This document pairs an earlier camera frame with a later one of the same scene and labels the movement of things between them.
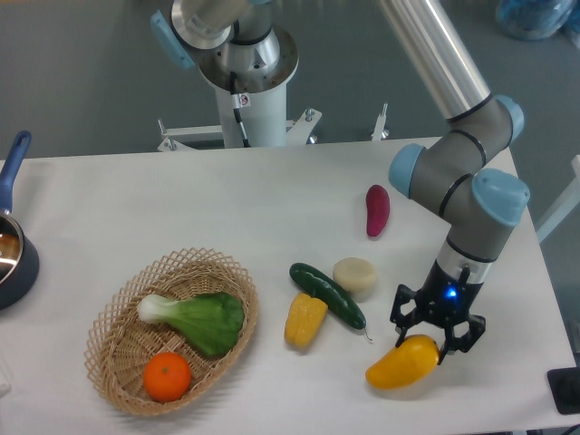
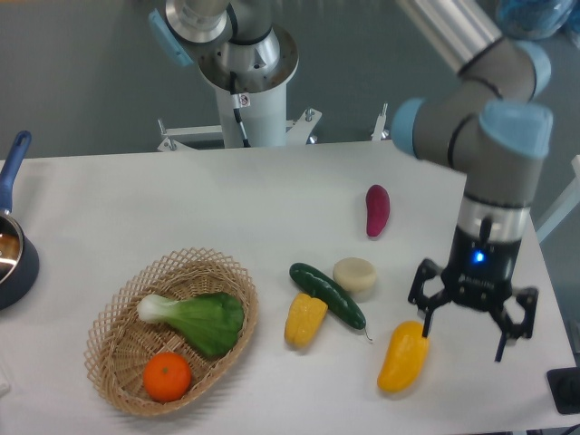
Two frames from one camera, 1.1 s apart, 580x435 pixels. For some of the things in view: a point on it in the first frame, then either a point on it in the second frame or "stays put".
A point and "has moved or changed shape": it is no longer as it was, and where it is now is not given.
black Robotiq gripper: (447, 298) → (478, 275)
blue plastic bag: (535, 19) stays put
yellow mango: (410, 362) has moved or changed shape
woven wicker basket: (120, 343) stays put
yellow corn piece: (304, 317) stays put
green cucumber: (328, 295) stays put
